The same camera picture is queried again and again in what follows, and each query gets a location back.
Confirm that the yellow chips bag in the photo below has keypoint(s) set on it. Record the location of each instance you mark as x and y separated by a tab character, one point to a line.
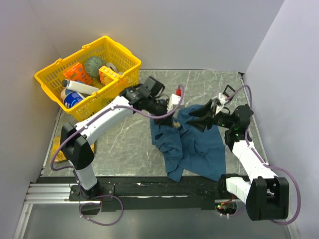
58	149

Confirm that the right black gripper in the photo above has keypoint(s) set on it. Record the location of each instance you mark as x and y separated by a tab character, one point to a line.
201	123

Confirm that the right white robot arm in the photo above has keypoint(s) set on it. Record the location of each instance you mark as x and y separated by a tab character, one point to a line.
265	195

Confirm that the yellow plastic shopping basket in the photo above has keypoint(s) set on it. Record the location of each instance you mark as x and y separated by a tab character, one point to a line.
126	64

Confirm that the dark blue t-shirt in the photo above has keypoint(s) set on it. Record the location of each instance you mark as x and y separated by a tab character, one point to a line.
186	148

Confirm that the gold flower brooch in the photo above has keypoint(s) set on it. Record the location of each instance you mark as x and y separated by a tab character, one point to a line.
176	124

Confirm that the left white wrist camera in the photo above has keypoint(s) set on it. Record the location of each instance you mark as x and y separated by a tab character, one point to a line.
176	100

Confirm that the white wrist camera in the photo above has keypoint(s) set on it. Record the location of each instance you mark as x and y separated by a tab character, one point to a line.
176	100
218	103

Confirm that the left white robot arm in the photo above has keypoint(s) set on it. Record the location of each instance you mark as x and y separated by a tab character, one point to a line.
92	128

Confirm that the white tube bottle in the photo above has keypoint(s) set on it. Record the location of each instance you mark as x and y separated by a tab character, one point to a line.
79	87

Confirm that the green round melon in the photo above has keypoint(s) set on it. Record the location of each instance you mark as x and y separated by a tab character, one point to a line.
92	66

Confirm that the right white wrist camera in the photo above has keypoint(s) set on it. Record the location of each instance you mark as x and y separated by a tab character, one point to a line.
218	103

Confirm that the aluminium extrusion rail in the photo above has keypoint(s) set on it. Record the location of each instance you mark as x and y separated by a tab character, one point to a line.
49	194

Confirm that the black square frame marker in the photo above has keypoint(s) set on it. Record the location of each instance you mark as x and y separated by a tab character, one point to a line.
228	91

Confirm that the blue white container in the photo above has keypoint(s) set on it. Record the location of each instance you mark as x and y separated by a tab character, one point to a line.
70	98

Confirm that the orange yellow snack box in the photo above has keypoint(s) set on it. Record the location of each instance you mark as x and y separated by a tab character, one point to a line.
108	73

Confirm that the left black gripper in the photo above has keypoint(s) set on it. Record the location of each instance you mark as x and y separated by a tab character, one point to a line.
164	121

